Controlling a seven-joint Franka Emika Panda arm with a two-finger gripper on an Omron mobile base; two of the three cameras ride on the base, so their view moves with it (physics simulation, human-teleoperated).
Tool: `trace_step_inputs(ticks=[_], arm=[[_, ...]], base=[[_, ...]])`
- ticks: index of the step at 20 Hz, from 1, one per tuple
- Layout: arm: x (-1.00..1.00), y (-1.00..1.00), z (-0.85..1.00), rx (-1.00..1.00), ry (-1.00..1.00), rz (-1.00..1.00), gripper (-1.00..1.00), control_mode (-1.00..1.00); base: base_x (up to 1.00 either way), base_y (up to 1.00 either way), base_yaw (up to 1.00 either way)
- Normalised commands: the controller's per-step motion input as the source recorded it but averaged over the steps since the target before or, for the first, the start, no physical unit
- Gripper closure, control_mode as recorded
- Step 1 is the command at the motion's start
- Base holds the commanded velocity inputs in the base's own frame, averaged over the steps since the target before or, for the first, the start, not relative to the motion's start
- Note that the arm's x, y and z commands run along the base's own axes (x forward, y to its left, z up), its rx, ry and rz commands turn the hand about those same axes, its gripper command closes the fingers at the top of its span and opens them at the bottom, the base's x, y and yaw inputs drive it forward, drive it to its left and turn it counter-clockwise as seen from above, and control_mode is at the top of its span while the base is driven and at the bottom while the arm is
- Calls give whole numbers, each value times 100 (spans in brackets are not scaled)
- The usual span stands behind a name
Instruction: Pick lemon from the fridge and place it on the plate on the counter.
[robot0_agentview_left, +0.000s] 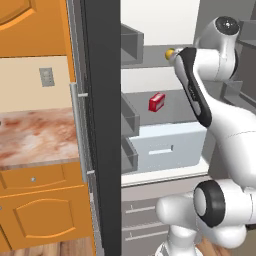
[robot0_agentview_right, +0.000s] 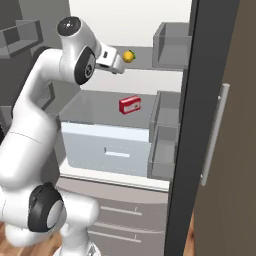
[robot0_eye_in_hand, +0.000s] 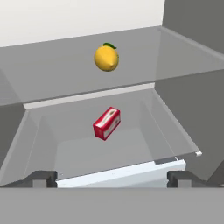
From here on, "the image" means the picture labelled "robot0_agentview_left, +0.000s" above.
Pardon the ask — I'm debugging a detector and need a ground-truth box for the orange wall cupboard door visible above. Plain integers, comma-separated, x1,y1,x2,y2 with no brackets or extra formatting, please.
0,0,77,60

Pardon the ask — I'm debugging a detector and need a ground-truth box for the white fridge crisper drawer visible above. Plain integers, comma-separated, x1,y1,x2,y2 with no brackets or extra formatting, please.
128,121,208,175

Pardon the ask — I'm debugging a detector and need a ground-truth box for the grey fridge door handle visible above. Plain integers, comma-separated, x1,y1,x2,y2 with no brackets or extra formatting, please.
68,82,90,184

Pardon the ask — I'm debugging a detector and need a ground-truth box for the grey fridge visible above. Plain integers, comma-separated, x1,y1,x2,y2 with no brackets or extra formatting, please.
120,0,256,256

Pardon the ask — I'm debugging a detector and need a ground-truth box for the red box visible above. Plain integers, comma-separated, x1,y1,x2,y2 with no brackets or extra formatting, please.
148,92,167,113

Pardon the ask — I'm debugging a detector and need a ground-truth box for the dark grey fridge door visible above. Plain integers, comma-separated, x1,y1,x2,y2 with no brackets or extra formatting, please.
65,0,123,256

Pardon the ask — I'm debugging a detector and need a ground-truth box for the grey fridge door bin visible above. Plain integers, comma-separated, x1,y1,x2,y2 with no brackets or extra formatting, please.
120,92,141,138
120,135,140,175
120,23,145,67

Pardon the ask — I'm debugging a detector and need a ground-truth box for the grey freezer drawer front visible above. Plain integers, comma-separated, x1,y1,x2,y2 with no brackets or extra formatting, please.
121,175,212,256

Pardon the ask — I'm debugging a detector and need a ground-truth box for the orange base cupboard door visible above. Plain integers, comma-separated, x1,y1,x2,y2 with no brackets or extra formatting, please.
0,185,97,253

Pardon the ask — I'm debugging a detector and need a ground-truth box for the orange drawer front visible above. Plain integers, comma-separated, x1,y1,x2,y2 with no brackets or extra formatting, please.
0,161,85,198

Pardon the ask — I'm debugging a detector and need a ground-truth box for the grey wall socket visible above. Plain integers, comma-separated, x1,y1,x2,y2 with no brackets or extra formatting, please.
38,67,56,88

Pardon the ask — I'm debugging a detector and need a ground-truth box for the yellow lemon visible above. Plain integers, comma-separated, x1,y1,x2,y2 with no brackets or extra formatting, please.
164,48,176,61

